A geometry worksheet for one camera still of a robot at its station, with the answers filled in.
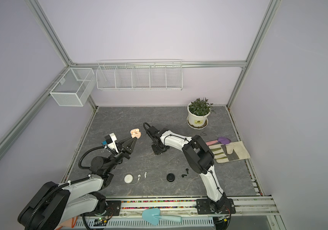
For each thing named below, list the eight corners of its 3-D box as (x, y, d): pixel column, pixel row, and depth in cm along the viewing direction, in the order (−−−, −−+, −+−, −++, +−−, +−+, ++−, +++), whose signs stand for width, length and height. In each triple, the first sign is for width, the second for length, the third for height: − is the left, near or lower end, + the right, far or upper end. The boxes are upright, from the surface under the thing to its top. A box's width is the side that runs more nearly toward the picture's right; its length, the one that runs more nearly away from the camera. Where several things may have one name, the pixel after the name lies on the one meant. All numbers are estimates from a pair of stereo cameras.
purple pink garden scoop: (206, 145, 99) (207, 143, 97) (204, 139, 102) (205, 137, 100) (230, 143, 100) (231, 141, 98) (227, 137, 103) (228, 136, 101)
